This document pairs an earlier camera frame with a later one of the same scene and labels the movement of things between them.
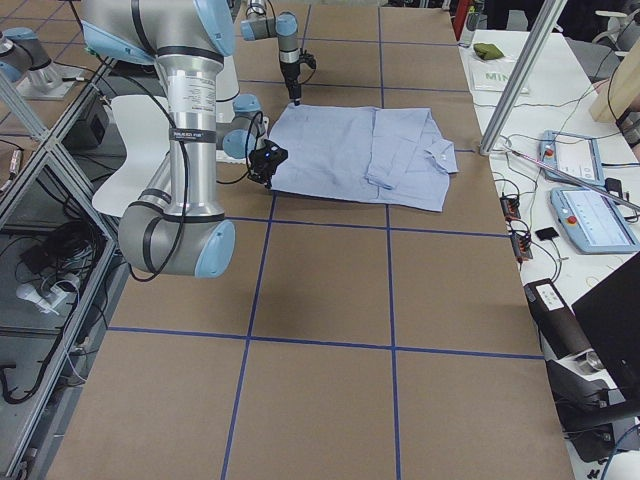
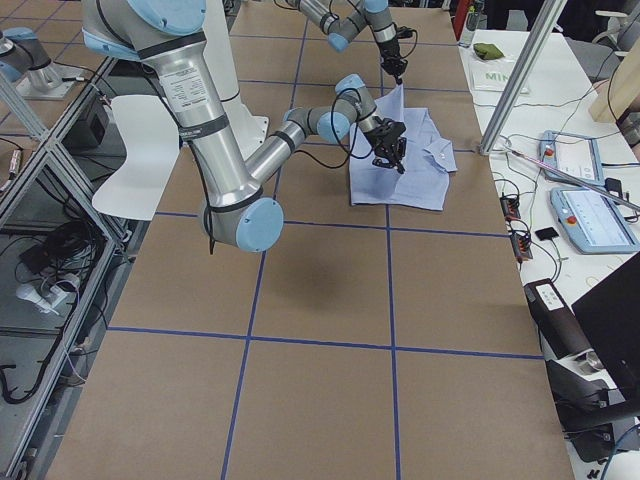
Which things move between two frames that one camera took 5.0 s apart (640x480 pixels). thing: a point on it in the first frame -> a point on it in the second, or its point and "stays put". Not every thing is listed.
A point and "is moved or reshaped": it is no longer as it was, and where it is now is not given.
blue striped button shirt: (378, 155) is moved or reshaped
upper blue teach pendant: (574, 153) stays put
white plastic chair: (144, 124) stays put
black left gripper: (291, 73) -> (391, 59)
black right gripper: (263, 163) -> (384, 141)
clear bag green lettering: (494, 75) stays put
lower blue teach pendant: (595, 221) stays put
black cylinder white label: (558, 325) stays put
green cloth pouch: (487, 51) stays put
